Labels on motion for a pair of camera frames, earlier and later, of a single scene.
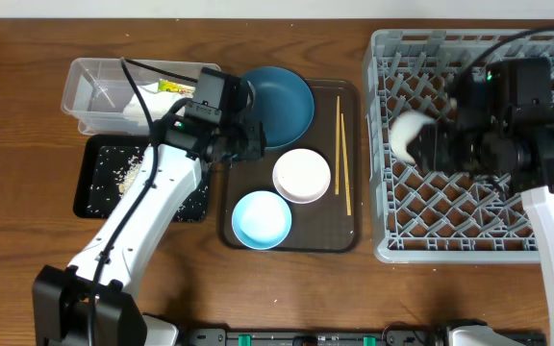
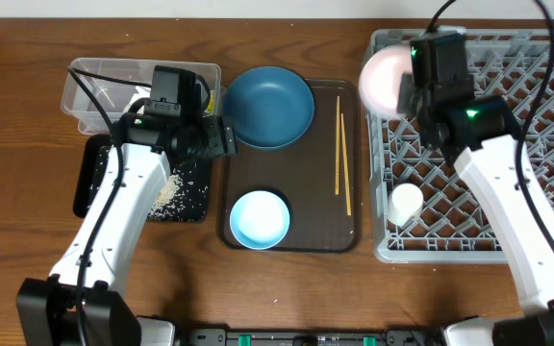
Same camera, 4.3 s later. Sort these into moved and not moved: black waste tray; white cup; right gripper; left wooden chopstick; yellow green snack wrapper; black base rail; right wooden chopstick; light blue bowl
Moved: yellow green snack wrapper; right gripper; white cup
Not moved: right wooden chopstick; black base rail; left wooden chopstick; black waste tray; light blue bowl
